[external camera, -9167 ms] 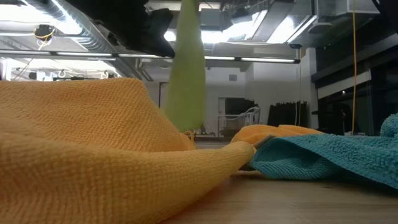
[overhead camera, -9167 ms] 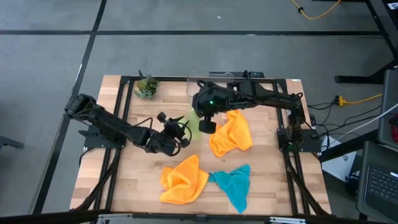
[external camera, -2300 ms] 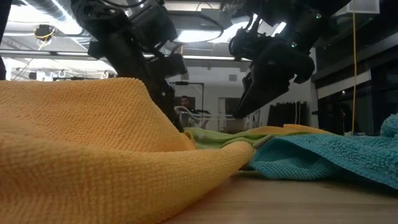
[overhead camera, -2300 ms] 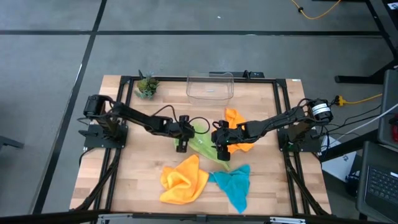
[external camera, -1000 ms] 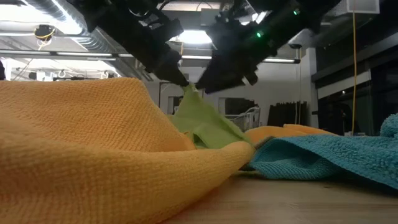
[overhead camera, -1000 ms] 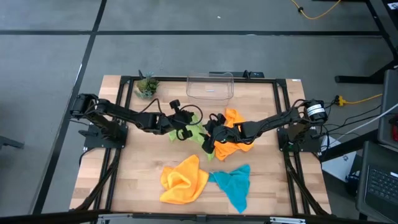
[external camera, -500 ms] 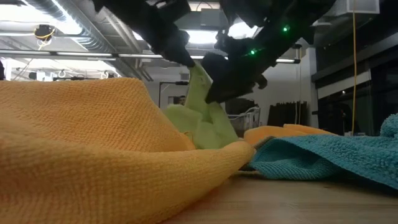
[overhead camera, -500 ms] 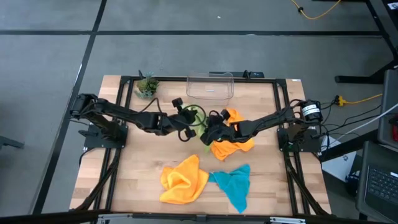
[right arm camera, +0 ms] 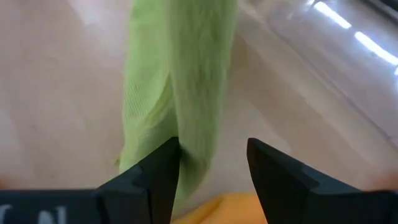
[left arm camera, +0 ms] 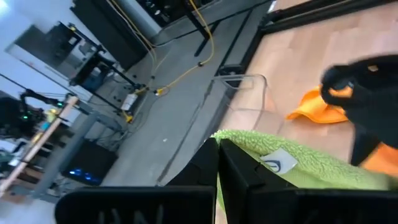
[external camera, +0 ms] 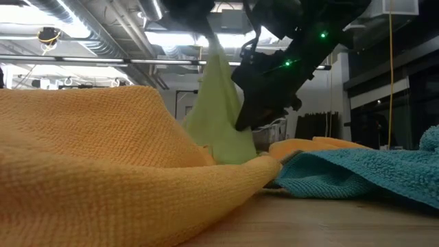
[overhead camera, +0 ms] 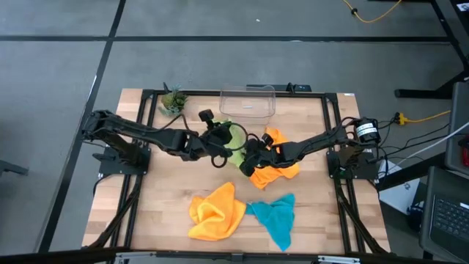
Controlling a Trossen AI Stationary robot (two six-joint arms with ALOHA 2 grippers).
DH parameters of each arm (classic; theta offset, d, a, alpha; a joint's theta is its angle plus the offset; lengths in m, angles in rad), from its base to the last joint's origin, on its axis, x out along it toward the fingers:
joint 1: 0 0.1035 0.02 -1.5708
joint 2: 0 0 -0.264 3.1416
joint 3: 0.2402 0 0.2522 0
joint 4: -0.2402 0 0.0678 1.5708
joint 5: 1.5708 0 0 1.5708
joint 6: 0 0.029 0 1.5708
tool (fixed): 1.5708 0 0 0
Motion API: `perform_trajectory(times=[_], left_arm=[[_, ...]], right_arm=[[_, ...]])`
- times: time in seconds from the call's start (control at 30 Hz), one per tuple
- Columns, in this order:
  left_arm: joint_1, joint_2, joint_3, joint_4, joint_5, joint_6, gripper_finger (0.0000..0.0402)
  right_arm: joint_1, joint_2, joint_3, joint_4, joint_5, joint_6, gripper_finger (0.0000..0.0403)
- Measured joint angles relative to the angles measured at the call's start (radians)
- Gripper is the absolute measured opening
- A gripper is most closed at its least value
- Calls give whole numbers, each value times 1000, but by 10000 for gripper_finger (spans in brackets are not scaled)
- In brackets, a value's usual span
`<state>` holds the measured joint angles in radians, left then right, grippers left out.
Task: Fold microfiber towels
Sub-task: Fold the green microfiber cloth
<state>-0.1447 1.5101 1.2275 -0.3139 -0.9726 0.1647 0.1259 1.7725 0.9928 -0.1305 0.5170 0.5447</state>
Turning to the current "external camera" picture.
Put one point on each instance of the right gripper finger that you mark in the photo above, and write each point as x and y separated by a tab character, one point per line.
254	118

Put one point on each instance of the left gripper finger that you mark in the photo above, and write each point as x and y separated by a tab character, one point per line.
211	24

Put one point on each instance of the green microfiber towel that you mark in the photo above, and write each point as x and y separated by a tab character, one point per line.
219	120

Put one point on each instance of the orange microfiber towel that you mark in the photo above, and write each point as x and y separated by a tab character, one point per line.
103	154
302	145

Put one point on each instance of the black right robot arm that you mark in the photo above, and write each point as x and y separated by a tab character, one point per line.
308	20

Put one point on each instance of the teal microfiber towel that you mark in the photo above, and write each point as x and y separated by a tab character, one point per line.
360	171

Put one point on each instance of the black curtain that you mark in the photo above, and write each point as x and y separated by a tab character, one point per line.
315	125

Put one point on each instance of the long ceiling light bar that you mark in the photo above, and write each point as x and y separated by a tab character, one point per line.
103	60

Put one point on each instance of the silver ceiling duct pipe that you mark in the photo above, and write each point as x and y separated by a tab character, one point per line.
151	8

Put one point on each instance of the black background gantry frame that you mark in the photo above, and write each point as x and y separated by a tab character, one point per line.
187	91

